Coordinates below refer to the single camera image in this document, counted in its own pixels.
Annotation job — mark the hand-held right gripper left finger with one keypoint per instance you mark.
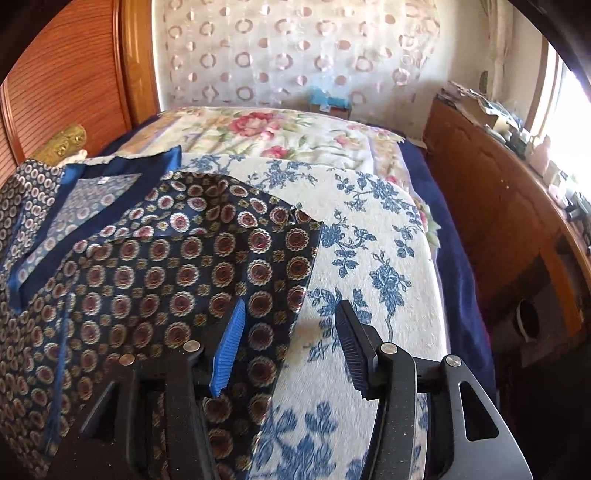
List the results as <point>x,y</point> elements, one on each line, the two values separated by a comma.
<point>227,350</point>

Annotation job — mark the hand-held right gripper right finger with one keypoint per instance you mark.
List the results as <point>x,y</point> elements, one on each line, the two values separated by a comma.
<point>353,350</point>

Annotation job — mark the navy medallion print garment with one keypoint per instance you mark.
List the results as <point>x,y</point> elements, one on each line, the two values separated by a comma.
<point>184,277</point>

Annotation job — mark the white blue floral blanket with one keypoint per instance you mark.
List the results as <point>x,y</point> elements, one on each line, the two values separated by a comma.
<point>369,240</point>

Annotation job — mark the navy bed sheet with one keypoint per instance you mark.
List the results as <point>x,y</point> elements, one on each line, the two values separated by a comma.
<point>457,277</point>

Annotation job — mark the white round object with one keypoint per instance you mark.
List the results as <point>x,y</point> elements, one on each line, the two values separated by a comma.
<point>526,321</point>

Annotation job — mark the wooden cabinet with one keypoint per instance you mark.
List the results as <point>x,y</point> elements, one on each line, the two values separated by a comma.
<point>489,194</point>

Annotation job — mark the pink floral blanket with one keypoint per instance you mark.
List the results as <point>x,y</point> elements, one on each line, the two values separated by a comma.
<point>286,134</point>

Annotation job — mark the blue box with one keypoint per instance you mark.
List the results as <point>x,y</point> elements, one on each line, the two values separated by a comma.
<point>330,102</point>

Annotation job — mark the folded golden sunflower cloth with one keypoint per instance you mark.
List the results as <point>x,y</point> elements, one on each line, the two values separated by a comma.
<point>60,143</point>

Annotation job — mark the clutter on cabinet top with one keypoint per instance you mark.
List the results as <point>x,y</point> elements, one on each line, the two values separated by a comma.
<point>503,124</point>

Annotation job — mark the white curtain with pink circles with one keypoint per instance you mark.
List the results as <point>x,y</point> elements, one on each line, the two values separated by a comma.
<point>295,50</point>

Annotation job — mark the window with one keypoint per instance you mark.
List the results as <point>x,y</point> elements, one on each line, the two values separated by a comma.
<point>570,120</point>

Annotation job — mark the white lace side curtain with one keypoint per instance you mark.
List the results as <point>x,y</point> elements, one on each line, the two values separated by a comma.
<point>496,41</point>

